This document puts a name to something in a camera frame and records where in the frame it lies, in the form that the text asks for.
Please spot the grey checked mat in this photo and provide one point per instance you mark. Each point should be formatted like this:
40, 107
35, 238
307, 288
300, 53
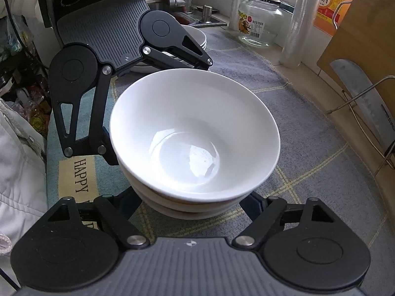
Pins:
308, 160

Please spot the wooden cutting board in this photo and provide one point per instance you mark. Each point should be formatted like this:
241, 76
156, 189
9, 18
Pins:
370, 37

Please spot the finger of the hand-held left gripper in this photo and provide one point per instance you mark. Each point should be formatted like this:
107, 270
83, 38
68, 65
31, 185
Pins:
108, 154
197, 57

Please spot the steel sink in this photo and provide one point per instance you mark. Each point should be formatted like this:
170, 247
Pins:
216, 22

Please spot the deep round white bowl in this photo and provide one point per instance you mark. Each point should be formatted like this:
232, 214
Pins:
148, 199

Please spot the white garment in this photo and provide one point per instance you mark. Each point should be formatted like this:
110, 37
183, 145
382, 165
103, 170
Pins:
21, 175

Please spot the orange cooking wine bottle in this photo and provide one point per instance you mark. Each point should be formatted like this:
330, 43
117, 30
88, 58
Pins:
330, 3

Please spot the flared white bowl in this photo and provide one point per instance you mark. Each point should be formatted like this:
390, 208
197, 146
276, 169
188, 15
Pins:
191, 129

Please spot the glass jar with green lid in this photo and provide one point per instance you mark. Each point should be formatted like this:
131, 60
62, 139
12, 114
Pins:
259, 21

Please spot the stack of clear plastic cups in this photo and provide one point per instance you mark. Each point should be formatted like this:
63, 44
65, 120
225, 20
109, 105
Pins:
297, 30

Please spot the cluttered storage shelf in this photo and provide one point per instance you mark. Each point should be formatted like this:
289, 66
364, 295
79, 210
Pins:
31, 111

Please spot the teal and beige printed mat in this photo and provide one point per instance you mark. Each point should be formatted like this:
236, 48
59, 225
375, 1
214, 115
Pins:
74, 178

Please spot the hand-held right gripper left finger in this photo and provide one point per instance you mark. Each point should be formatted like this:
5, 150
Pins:
129, 203

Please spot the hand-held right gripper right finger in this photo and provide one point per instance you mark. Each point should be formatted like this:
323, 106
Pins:
254, 205

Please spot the metal sink fitting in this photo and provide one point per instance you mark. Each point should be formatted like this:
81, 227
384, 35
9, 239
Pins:
207, 14

